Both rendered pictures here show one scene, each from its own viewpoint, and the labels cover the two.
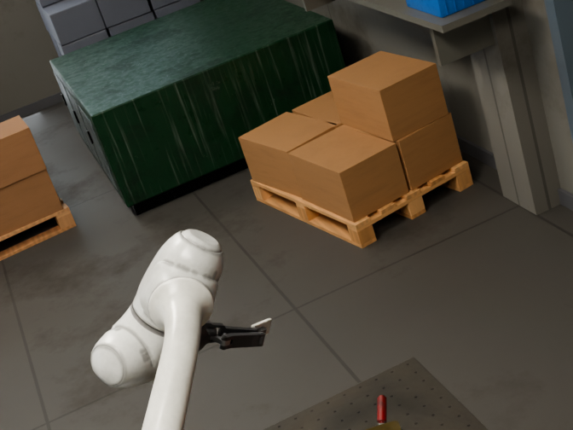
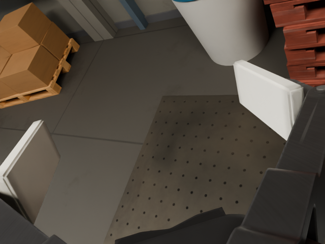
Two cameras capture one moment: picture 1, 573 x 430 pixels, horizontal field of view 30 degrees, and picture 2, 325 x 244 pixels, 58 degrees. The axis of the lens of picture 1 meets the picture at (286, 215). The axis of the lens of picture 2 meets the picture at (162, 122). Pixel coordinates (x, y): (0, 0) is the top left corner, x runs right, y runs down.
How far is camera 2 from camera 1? 191 cm
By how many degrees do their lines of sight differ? 27
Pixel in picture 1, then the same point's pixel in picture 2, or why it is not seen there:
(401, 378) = (169, 110)
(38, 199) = not seen: outside the picture
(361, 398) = (160, 137)
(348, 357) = (92, 134)
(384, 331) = (97, 114)
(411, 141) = (46, 40)
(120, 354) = not seen: outside the picture
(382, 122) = (28, 39)
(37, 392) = not seen: outside the picture
